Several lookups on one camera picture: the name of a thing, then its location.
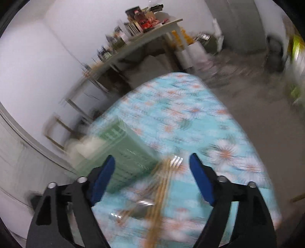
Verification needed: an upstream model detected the metal spoon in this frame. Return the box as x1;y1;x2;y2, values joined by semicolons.
108;199;155;221

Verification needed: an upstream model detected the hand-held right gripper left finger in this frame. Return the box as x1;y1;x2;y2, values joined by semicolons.
26;155;116;248

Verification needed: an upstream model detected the black rice cooker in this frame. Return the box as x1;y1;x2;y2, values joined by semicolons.
266;36;285;72

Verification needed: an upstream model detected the metal fork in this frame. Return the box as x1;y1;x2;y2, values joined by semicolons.
157;155;184;205

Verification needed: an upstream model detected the dark green bag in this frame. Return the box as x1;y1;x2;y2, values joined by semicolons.
198;32;218;52

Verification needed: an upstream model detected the grey refrigerator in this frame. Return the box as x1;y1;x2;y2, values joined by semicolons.
207;0;267;54

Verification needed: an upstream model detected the red label soda bottle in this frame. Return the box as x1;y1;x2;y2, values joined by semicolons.
139;17;155;30

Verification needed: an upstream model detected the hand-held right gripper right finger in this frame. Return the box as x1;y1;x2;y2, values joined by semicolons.
189;153;278;248

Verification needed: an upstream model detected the white board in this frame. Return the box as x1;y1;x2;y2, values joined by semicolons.
213;19;224;52

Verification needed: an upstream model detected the wooden chair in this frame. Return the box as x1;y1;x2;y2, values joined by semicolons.
45;114;91;153

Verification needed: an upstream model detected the yellow-green bag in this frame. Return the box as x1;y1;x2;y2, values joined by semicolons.
285;33;305;105

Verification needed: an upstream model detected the white sack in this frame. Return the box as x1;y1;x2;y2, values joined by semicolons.
124;55;172;89

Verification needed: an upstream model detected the white foam box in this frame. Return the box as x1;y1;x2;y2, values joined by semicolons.
175;43;208;69

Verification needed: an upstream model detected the yellow plastic bag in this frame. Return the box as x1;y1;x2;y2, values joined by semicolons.
173;27;193;47

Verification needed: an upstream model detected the glass jar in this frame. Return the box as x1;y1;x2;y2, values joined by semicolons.
112;33;127;48

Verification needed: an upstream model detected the green star-cutout utensil caddy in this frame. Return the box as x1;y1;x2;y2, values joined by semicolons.
76;118;159;193

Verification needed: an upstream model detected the blue floral tablecloth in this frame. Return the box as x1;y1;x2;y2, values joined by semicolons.
71;72;283;248

